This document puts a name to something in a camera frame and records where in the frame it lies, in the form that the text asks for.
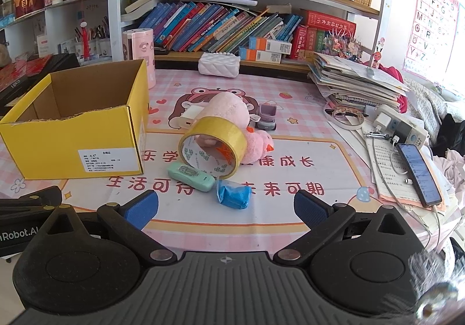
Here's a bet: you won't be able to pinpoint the white red-label box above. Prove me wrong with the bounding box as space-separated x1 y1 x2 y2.
36 34 55 57

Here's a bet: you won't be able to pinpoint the grey blanket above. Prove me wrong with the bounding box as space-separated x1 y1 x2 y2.
403 78 465 122

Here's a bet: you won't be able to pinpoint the blue packet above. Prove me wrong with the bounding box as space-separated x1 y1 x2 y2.
216 180 252 210

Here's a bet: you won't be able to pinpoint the red dictionaries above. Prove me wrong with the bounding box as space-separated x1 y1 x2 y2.
291 10 357 60

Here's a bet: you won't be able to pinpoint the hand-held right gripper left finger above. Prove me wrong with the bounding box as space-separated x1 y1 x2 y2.
34 190 178 265

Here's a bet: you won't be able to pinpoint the large pink plush toy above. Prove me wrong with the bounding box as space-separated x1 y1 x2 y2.
194 92 252 147

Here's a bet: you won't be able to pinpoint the red cloth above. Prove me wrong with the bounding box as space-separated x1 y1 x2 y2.
380 66 410 111

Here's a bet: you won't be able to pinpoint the orange and blue box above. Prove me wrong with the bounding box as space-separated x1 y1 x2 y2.
239 47 282 65
248 36 293 53

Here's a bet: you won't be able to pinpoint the alphabet wall poster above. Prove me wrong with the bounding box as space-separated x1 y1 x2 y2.
403 0 462 80

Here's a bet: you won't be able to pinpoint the red printed paper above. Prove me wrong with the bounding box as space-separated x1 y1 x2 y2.
0 56 55 93

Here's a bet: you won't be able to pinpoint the black smartphone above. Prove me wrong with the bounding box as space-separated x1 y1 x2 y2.
396 143 443 207

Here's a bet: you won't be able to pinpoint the black printer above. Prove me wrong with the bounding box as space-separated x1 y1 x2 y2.
0 53 81 108

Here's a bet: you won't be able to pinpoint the row of leaning colourful books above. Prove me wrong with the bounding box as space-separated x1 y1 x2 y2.
153 1 304 54

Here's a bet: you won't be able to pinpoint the yellow cardboard box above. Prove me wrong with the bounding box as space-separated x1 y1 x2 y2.
0 59 150 180

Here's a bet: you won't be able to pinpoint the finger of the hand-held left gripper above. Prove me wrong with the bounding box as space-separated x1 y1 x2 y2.
0 186 63 217

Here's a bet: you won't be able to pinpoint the washi tape rings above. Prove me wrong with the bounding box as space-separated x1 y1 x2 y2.
325 107 367 129

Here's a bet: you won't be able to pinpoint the white charging cable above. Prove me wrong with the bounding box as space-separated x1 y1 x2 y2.
378 151 443 256

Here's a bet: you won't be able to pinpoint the white charger block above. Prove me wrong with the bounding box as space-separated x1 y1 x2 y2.
177 105 208 129

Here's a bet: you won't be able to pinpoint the white power strip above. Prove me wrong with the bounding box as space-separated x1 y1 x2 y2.
374 104 429 149

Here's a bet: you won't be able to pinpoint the pink cartoon canister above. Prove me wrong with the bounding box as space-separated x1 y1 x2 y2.
121 28 157 89

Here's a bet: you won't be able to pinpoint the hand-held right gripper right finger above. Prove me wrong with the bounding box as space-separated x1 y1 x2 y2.
273 190 420 265

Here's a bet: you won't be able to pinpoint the pen cups with pens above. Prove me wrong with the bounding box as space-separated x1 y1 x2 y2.
74 18 111 64

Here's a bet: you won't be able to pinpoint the printed worksheet papers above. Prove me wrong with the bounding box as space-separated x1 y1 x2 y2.
363 122 447 211

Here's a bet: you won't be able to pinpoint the colourful acrylic ornament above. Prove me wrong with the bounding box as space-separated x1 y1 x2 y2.
325 28 364 60

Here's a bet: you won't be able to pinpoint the small pink plush duck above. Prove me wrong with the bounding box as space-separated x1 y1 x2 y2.
242 127 275 166

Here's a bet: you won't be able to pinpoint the white plug adapter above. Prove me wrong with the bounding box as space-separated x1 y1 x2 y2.
374 112 391 133

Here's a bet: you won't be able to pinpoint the white bar lamp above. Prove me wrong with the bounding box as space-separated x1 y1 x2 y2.
165 0 258 8

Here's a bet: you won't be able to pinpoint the black cloth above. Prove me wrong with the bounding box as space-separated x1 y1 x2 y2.
436 112 465 158

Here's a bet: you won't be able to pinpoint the yellow packing tape roll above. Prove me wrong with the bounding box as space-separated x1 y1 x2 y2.
178 116 248 180

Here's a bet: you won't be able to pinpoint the stack of papers and notebooks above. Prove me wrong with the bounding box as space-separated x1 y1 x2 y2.
307 52 409 108

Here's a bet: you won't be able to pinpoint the white quilted purse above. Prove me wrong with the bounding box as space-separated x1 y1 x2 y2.
198 52 241 78

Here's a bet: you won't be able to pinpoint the purple toy car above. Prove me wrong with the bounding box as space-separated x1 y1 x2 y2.
254 101 279 131

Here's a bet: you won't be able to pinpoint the pink printed desk mat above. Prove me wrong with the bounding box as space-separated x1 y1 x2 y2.
0 69 437 264

